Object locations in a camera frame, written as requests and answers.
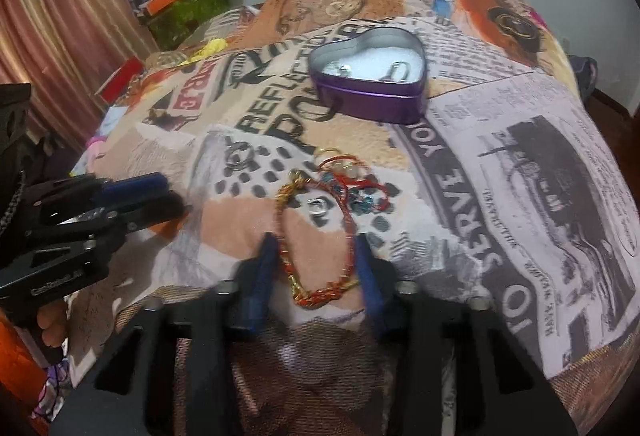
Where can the green cloth covered table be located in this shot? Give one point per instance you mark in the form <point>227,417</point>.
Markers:
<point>185,16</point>

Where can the silver hoop earring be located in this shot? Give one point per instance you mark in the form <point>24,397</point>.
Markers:
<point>397,66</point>

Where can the blue bead charm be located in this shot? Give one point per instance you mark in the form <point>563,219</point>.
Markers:
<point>364,205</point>

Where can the purple heart-shaped tin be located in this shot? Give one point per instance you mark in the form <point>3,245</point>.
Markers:
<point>370,101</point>

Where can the person's left hand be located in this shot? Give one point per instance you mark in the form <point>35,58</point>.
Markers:
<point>52,321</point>

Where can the red box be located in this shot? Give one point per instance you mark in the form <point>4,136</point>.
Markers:
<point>117,76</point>

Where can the printed blanket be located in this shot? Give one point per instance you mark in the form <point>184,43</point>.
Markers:
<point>475,166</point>

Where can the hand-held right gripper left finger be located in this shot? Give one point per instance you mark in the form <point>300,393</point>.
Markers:
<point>262,281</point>

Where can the small silver charm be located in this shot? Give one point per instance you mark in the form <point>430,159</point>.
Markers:
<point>340,68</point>

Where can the striped curtain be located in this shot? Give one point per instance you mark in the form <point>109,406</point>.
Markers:
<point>65,16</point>

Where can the yellow cloth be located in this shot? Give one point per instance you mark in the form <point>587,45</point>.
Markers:
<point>212,47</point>

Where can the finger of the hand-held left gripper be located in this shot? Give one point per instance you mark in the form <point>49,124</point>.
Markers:
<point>135,186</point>
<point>155,211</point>

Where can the dark bag on floor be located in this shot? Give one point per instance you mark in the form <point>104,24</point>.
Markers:
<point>582,71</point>

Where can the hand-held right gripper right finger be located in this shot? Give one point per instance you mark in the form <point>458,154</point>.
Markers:
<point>369,288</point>

